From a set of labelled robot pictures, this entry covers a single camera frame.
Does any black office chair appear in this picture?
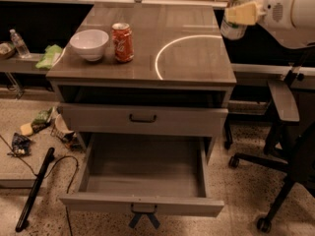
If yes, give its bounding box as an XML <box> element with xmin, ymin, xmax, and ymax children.
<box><xmin>228</xmin><ymin>47</ymin><xmax>315</xmax><ymax>233</ymax></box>

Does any white ceramic bowl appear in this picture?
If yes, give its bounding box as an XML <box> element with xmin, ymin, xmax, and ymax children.
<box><xmin>70</xmin><ymin>29</ymin><xmax>109</xmax><ymax>61</ymax></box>

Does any brown bowl on shelf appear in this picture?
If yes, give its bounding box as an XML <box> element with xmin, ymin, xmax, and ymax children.
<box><xmin>0</xmin><ymin>42</ymin><xmax>16</xmax><ymax>60</ymax></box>

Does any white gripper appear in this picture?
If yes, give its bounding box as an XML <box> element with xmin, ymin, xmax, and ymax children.
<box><xmin>224</xmin><ymin>0</ymin><xmax>294</xmax><ymax>45</ymax></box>

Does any grey drawer cabinet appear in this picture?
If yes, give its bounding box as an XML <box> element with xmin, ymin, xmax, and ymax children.
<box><xmin>47</xmin><ymin>4</ymin><xmax>236</xmax><ymax>151</ymax></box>

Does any yellow sponge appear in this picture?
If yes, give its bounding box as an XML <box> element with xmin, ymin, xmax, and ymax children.
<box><xmin>20</xmin><ymin>123</ymin><xmax>33</xmax><ymax>136</ymax></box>

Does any blue snack bag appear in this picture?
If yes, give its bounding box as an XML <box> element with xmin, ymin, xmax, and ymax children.
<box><xmin>9</xmin><ymin>133</ymin><xmax>32</xmax><ymax>156</ymax></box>

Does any open grey lower drawer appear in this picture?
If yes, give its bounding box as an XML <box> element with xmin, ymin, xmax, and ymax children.
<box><xmin>60</xmin><ymin>133</ymin><xmax>223</xmax><ymax>227</ymax></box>

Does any clear plastic water bottle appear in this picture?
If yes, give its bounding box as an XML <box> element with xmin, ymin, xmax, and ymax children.
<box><xmin>10</xmin><ymin>29</ymin><xmax>31</xmax><ymax>58</ymax></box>

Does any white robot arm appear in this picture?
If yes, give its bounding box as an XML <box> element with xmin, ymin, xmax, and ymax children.
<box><xmin>224</xmin><ymin>0</ymin><xmax>315</xmax><ymax>49</ymax></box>

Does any green white 7up can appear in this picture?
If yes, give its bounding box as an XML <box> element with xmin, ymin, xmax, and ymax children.
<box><xmin>220</xmin><ymin>0</ymin><xmax>251</xmax><ymax>40</ymax></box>

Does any black stick on floor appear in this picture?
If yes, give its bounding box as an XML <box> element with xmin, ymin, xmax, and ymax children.
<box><xmin>15</xmin><ymin>147</ymin><xmax>55</xmax><ymax>232</ymax></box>

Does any red coca-cola can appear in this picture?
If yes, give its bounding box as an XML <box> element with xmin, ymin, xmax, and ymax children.
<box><xmin>112</xmin><ymin>23</ymin><xmax>134</xmax><ymax>63</ymax></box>

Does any green snack bag on floor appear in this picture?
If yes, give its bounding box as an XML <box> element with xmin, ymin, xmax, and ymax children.
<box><xmin>31</xmin><ymin>108</ymin><xmax>53</xmax><ymax>133</ymax></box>

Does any black floor cable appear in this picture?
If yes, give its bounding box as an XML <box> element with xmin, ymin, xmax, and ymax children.
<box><xmin>0</xmin><ymin>135</ymin><xmax>80</xmax><ymax>236</ymax></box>

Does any wire basket on floor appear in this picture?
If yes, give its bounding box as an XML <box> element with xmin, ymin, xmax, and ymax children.
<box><xmin>50</xmin><ymin>114</ymin><xmax>81</xmax><ymax>150</ymax></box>

